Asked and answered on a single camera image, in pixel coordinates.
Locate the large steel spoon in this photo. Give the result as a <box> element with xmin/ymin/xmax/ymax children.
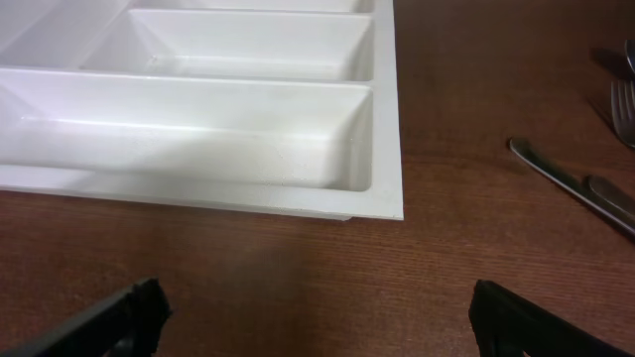
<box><xmin>587</xmin><ymin>176</ymin><xmax>635</xmax><ymax>217</ymax></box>
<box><xmin>624</xmin><ymin>40</ymin><xmax>635</xmax><ymax>73</ymax></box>

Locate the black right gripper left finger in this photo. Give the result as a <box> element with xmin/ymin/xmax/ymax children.
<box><xmin>1</xmin><ymin>278</ymin><xmax>172</xmax><ymax>357</ymax></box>

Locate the white plastic cutlery tray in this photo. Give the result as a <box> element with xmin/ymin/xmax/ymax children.
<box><xmin>1</xmin><ymin>0</ymin><xmax>404</xmax><ymax>220</ymax></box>

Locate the steel fork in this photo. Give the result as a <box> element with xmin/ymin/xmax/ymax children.
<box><xmin>509</xmin><ymin>137</ymin><xmax>634</xmax><ymax>237</ymax></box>
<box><xmin>611</xmin><ymin>80</ymin><xmax>635</xmax><ymax>149</ymax></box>

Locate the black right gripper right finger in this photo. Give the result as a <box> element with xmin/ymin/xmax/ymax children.
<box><xmin>468</xmin><ymin>280</ymin><xmax>633</xmax><ymax>357</ymax></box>

